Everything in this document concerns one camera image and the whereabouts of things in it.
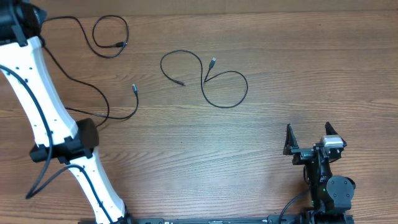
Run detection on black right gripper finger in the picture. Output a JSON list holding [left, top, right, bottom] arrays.
[[283, 124, 299, 156], [325, 122, 338, 135]]

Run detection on black USB cable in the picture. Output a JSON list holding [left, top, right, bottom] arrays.
[[40, 37, 140, 128], [160, 49, 249, 110]]

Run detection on thin black cable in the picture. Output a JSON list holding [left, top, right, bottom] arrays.
[[42, 14, 130, 59]]

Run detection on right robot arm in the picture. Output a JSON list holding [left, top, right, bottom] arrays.
[[278, 122, 356, 223]]

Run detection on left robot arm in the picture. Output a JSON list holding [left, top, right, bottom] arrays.
[[1, 1, 132, 223]]

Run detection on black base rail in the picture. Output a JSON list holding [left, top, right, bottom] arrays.
[[77, 213, 355, 224]]

